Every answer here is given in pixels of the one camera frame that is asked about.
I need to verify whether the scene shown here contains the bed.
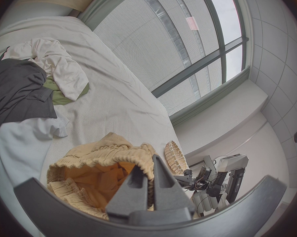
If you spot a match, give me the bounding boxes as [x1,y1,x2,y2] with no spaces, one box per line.
[0,0,186,231]

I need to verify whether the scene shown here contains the pale grey garment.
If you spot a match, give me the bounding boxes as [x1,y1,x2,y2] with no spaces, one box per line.
[0,116,70,194]

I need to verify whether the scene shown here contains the tan shorts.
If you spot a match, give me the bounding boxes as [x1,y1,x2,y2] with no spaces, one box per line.
[47,132,156,220]

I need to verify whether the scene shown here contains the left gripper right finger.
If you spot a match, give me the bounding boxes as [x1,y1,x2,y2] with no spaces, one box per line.
[152,155,196,220]

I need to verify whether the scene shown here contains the window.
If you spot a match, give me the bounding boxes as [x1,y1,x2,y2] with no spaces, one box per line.
[92,0,250,115]

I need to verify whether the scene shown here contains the black garment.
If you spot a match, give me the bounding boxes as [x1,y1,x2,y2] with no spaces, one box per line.
[0,58,58,141]

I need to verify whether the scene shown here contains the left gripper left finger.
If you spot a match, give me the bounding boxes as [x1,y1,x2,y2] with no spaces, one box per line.
[105,166,149,222]

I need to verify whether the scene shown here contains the round woven basket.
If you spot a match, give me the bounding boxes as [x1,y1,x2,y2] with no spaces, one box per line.
[164,140,188,175]

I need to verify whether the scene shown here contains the green garment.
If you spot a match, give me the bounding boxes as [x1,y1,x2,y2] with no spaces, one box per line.
[42,77,90,106]

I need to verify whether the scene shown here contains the white garment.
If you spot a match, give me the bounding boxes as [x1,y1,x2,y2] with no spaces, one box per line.
[5,38,90,101]

